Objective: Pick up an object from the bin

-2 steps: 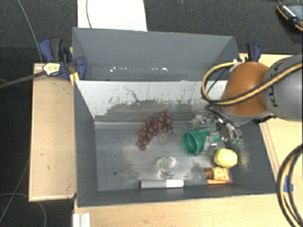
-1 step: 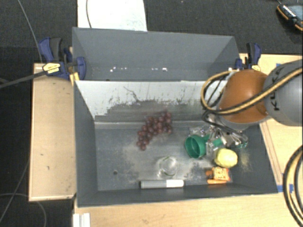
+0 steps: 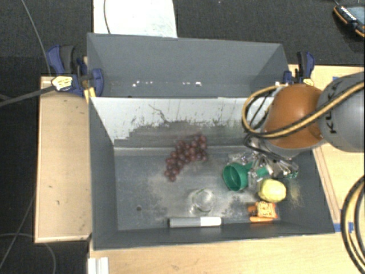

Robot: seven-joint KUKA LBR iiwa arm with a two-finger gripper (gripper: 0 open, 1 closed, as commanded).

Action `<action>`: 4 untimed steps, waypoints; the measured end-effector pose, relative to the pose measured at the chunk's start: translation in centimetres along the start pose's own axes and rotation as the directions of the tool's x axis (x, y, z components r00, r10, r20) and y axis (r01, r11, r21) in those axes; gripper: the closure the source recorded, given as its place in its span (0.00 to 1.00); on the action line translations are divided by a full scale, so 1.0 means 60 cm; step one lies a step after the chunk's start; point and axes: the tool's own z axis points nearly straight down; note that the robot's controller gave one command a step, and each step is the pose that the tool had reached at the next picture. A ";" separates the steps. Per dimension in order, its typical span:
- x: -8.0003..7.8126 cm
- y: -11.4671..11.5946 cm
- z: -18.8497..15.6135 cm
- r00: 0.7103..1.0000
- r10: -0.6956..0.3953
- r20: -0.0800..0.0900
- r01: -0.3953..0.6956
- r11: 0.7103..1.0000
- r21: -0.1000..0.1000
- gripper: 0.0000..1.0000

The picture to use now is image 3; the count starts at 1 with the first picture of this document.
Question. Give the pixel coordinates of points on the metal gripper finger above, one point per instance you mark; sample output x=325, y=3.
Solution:
x=253, y=179
x=242, y=158

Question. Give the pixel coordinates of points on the green plastic cup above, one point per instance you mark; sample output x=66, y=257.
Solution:
x=234, y=177

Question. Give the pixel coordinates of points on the yellow toy lemon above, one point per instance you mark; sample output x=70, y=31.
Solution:
x=273, y=191

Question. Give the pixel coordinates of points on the orange toy figure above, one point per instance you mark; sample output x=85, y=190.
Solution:
x=263, y=211

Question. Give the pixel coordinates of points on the clear glass cup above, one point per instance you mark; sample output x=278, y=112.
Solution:
x=202, y=201

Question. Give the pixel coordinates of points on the purple toy grape bunch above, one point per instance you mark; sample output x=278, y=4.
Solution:
x=185, y=156

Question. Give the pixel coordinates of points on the grey and white marker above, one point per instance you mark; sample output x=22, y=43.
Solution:
x=194, y=222

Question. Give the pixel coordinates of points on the grey metal bin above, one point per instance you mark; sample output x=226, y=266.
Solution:
x=148, y=67

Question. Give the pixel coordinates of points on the pale wood board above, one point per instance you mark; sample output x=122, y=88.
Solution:
x=64, y=164

